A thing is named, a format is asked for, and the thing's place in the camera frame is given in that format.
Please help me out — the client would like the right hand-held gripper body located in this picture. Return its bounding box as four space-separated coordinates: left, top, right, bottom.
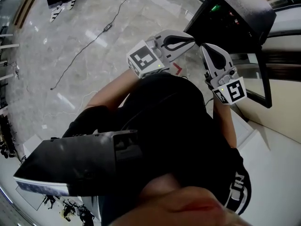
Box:
204 65 248 106

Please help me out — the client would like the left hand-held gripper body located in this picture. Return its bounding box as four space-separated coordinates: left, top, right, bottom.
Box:
126 35 171 79

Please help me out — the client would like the person's left forearm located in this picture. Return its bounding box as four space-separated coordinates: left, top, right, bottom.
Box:
85 67 142 111

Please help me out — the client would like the person's right forearm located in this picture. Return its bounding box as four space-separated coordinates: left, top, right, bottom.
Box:
212 99 238 150

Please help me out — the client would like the black mini fridge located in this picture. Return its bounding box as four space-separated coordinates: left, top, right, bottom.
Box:
182 0 277 109

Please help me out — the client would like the red drink can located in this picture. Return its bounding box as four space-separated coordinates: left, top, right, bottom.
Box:
228 11 240 25

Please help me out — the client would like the person's black shirt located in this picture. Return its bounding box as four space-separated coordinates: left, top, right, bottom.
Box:
61 72 253 226

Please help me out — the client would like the white platform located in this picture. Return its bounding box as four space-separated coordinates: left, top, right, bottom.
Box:
231 78 301 226

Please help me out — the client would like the black head-mounted device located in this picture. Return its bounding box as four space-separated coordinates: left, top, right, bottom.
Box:
13 129 144 198

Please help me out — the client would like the person's face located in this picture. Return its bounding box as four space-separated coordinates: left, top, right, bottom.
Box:
110 172 250 226

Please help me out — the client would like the white box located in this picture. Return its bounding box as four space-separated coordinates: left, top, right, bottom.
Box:
22 134 44 166

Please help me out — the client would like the black power cable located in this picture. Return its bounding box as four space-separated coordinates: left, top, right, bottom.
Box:
50 0 131 91

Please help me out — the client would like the white cable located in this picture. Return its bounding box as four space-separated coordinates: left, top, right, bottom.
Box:
44 90 99 118

